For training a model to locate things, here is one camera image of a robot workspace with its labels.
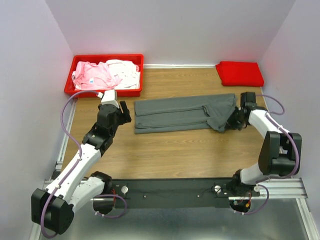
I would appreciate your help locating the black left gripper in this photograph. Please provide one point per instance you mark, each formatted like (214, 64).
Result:
(125, 117)

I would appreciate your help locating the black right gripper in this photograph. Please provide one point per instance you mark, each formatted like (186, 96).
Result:
(230, 123)

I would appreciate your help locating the dark grey t shirt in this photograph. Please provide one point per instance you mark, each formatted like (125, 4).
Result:
(184, 113)

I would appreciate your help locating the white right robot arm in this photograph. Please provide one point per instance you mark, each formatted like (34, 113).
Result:
(280, 154)

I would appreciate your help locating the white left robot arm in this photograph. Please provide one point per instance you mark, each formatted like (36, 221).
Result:
(54, 207)

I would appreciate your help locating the white t shirt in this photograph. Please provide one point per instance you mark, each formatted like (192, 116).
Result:
(126, 72)

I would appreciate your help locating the folded red t shirt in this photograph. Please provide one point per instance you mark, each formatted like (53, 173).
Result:
(240, 74)

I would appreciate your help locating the pink t shirt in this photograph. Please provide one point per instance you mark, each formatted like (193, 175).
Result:
(92, 76)

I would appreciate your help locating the red plastic bin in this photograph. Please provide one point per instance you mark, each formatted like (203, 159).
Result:
(136, 58)

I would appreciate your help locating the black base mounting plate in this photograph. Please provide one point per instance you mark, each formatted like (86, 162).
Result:
(173, 193)

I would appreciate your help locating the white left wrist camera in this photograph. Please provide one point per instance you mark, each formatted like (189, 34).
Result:
(109, 97)

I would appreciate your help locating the aluminium frame rail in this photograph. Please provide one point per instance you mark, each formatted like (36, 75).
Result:
(269, 189)

